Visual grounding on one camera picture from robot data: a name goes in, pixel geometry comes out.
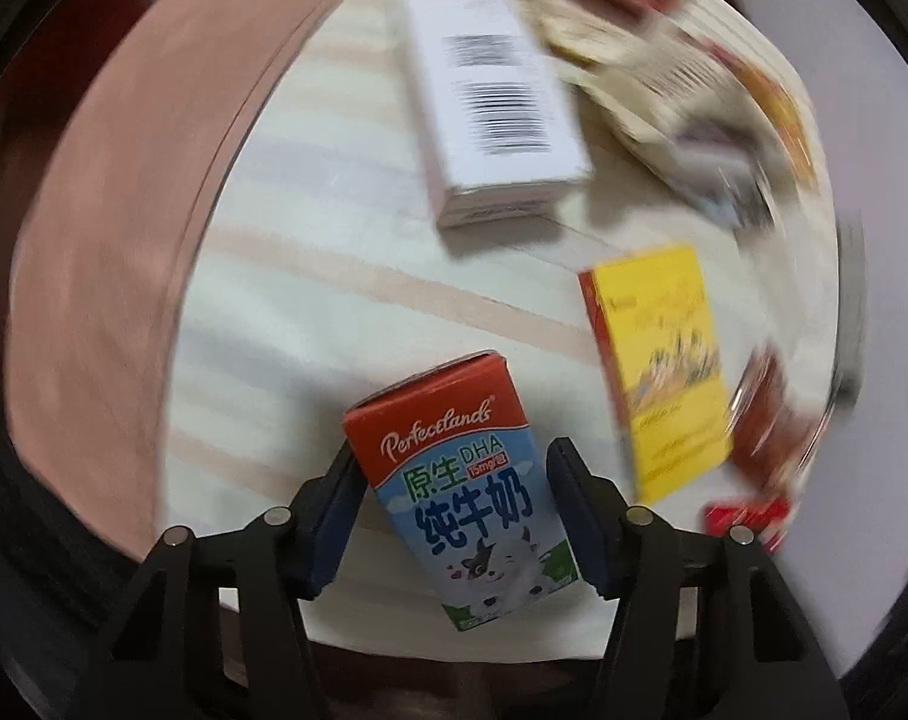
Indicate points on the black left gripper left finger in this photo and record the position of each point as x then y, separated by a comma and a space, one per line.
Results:
211, 626

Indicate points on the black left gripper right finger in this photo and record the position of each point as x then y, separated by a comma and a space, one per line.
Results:
705, 626

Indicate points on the brown red snack wrapper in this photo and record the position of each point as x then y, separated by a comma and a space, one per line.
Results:
771, 440

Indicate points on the Perfectlands milk carton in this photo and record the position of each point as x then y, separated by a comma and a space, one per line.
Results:
452, 459

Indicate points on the orange yellow snack packet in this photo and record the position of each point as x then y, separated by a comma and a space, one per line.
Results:
780, 110

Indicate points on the beige chocolate biscuit wrapper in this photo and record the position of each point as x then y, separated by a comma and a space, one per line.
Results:
674, 107

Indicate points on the yellow red box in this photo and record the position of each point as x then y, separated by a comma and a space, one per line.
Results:
655, 336

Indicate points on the white barcode box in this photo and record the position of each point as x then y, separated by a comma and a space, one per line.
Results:
499, 134

